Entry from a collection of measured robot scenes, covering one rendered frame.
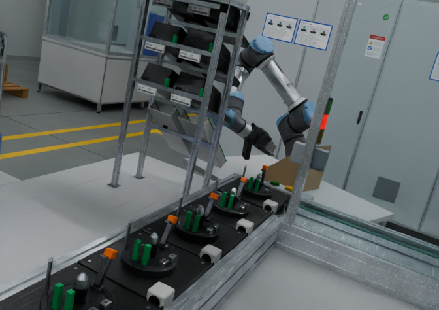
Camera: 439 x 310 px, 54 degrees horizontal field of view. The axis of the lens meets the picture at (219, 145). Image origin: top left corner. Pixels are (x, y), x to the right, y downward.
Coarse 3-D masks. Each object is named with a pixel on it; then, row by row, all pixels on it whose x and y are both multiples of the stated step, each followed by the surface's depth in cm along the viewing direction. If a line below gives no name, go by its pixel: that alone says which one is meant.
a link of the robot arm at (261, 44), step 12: (252, 48) 218; (264, 48) 216; (252, 60) 222; (264, 60) 218; (264, 72) 222; (276, 72) 219; (276, 84) 220; (288, 84) 219; (288, 96) 218; (300, 96) 219; (288, 108) 222; (300, 108) 216; (312, 108) 216; (300, 120) 218
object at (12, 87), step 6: (6, 66) 657; (6, 72) 660; (6, 78) 664; (6, 84) 643; (12, 84) 653; (6, 90) 658; (12, 90) 652; (18, 90) 646; (24, 90) 644; (18, 96) 648; (24, 96) 648
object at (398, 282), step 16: (288, 224) 151; (288, 240) 151; (304, 240) 149; (320, 240) 147; (304, 256) 150; (320, 256) 147; (336, 256) 145; (352, 256) 143; (368, 256) 140; (336, 272) 146; (352, 272) 144; (368, 272) 141; (384, 272) 139; (400, 272) 137; (384, 288) 140; (400, 288) 137; (416, 288) 135; (432, 288) 134; (416, 304) 136; (432, 304) 135
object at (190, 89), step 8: (184, 72) 164; (176, 80) 164; (184, 80) 163; (192, 80) 161; (200, 80) 159; (184, 88) 161; (192, 88) 160; (200, 88) 158; (216, 88) 165; (216, 96) 167; (192, 104) 176; (200, 104) 169; (208, 104) 164; (216, 104) 168; (216, 112) 170; (224, 120) 177
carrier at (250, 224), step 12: (192, 204) 147; (204, 204) 149; (216, 204) 146; (228, 204) 144; (240, 204) 151; (216, 216) 141; (228, 216) 143; (240, 216) 144; (252, 216) 148; (264, 216) 150; (240, 228) 135; (252, 228) 138
